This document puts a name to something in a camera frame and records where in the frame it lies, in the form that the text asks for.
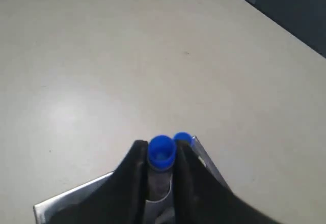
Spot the blue capped tube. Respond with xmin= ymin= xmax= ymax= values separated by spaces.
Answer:
xmin=147 ymin=135 xmax=176 ymax=202
xmin=173 ymin=132 xmax=193 ymax=146

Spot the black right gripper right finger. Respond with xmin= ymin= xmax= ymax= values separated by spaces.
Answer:
xmin=173 ymin=140 xmax=276 ymax=223

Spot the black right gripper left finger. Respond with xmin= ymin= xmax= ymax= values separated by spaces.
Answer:
xmin=50 ymin=140 xmax=148 ymax=223

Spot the blue capped tube back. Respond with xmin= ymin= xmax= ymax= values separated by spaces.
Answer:
xmin=147 ymin=135 xmax=176 ymax=202

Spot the stainless steel test tube rack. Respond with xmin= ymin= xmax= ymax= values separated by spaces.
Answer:
xmin=33 ymin=136 xmax=229 ymax=223

